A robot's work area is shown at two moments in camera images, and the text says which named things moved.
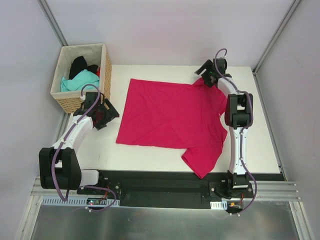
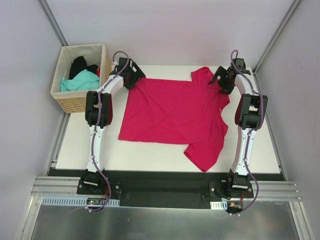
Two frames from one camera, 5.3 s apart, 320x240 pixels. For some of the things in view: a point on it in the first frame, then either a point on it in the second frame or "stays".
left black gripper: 106,116 -> 135,75
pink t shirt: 174,115 stays
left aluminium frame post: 53,22 stays
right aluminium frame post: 293,7 stays
